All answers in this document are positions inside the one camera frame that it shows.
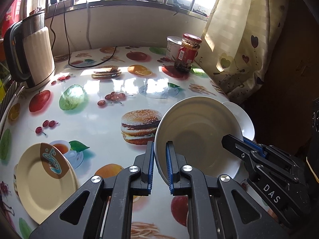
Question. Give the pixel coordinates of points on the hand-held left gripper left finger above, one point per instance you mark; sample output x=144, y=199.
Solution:
x=149, y=169

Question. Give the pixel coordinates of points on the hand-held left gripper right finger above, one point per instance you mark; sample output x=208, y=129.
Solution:
x=170, y=169

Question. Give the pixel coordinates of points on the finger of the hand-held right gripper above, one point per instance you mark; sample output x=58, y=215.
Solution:
x=253, y=145
x=236, y=145

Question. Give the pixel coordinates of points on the large white blue-banded bowl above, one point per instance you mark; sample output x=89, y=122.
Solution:
x=199, y=134

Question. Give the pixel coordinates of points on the cream plate with brown emblem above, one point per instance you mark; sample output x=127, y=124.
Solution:
x=39, y=191
x=76, y=179

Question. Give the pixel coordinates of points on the food print tablecloth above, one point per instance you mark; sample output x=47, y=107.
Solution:
x=99, y=129

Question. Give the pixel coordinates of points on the cream curtain with hearts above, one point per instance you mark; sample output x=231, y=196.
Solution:
x=236, y=42

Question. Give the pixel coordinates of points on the glass jar with red label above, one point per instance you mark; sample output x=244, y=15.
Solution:
x=187, y=54

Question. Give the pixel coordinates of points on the white tin can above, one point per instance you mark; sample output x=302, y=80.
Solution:
x=172, y=48

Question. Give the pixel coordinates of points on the binder clips on sill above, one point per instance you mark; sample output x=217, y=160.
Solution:
x=200, y=10

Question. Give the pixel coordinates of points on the white and steel electric kettle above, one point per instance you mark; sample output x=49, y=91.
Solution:
x=37, y=54

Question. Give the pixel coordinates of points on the red plastic bag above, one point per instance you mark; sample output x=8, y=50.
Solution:
x=18, y=5

